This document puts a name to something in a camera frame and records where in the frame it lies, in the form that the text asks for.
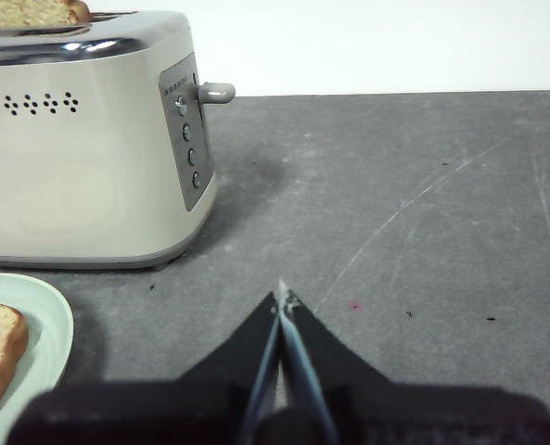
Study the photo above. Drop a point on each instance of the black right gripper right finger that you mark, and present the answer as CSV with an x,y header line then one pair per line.
x,y
418,417

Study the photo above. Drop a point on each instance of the cream two-slot toaster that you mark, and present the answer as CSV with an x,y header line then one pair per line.
x,y
93,176

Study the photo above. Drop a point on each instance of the pale green round plate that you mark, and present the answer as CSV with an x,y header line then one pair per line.
x,y
47,315

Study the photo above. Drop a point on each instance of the small toasted bread slice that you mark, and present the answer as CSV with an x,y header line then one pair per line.
x,y
24,13

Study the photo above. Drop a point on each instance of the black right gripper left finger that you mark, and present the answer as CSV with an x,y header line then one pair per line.
x,y
163,412

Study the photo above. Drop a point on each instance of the grey toaster lever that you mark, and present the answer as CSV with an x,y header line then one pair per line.
x,y
216,92

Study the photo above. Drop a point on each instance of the large toasted bread slice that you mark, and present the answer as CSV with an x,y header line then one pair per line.
x,y
1,352

